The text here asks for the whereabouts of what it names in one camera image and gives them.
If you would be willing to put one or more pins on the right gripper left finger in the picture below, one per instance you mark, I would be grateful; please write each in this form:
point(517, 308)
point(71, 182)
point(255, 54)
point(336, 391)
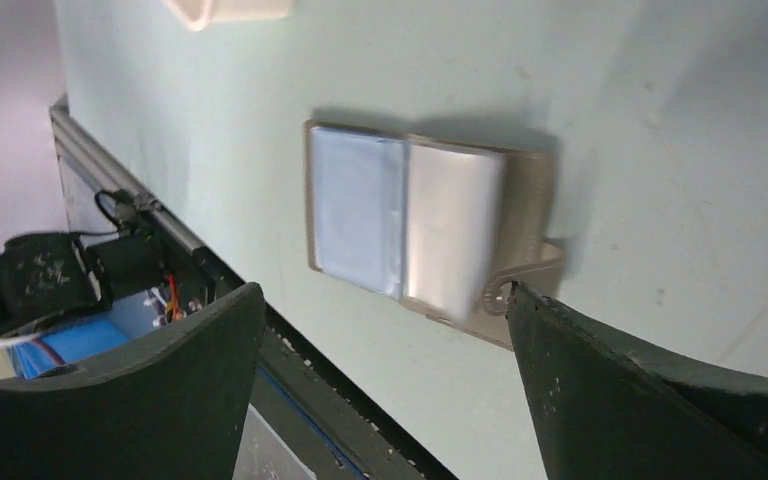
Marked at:
point(168, 405)

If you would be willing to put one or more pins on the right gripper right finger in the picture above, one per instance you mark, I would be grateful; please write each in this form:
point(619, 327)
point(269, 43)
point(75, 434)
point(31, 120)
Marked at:
point(608, 405)

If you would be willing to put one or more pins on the beige card holder wallet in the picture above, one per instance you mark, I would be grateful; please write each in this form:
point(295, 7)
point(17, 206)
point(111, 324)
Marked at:
point(475, 222)

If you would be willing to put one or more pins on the white plastic tray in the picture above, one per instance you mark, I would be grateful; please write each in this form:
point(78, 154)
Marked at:
point(197, 15)

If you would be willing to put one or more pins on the aluminium frame rail front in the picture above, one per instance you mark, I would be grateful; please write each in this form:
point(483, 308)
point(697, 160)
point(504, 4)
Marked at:
point(77, 149)

